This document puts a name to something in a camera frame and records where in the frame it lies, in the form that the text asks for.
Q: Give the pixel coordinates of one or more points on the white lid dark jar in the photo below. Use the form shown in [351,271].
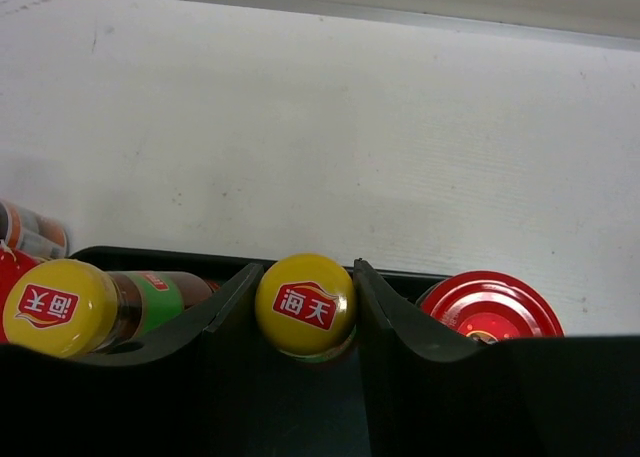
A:
[32,233]

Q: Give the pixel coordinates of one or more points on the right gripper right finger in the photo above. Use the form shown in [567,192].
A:
[430,391]

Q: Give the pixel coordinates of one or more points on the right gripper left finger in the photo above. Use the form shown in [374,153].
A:
[184,389]

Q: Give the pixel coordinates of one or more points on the yellow cap sauce bottle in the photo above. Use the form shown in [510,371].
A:
[67,308]
[306,308]

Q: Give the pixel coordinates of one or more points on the red lid chili jar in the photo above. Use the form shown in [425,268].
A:
[490,306]
[13,265]

